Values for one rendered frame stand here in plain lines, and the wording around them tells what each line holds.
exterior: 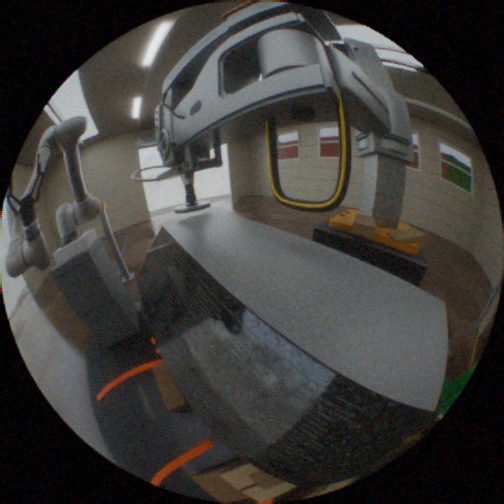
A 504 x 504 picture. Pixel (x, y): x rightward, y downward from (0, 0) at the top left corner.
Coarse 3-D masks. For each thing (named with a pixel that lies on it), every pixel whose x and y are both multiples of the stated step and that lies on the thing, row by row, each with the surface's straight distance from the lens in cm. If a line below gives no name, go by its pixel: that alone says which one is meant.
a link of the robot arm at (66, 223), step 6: (66, 204) 135; (60, 210) 133; (66, 210) 132; (72, 210) 131; (60, 216) 132; (66, 216) 131; (72, 216) 129; (60, 222) 133; (66, 222) 131; (72, 222) 130; (60, 228) 134; (66, 228) 131; (72, 228) 132; (60, 234) 137; (66, 234) 132
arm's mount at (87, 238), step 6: (84, 234) 135; (90, 234) 135; (96, 234) 149; (78, 240) 122; (84, 240) 120; (90, 240) 131; (66, 246) 127; (72, 246) 125; (78, 246) 123; (84, 246) 121; (54, 252) 138; (60, 252) 131; (66, 252) 128; (72, 252) 126; (78, 252) 124; (60, 258) 132; (66, 258) 130
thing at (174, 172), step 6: (186, 162) 67; (198, 162) 67; (204, 162) 71; (210, 162) 73; (216, 162) 73; (174, 168) 91; (180, 168) 82; (204, 168) 83; (210, 168) 78; (162, 174) 114; (168, 174) 102; (174, 174) 91; (162, 180) 126
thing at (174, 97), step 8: (176, 88) 95; (168, 96) 94; (176, 96) 92; (184, 96) 94; (168, 104) 91; (176, 104) 89; (168, 112) 88; (168, 120) 86; (168, 128) 85; (176, 152) 79; (192, 152) 82; (200, 152) 84; (208, 152) 87; (168, 160) 84; (176, 160) 79; (184, 160) 82; (200, 160) 89
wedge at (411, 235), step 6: (408, 228) 91; (414, 228) 93; (390, 234) 79; (396, 234) 80; (402, 234) 81; (408, 234) 83; (414, 234) 85; (420, 234) 87; (396, 240) 75; (402, 240) 76; (408, 240) 79; (414, 240) 82; (420, 240) 86
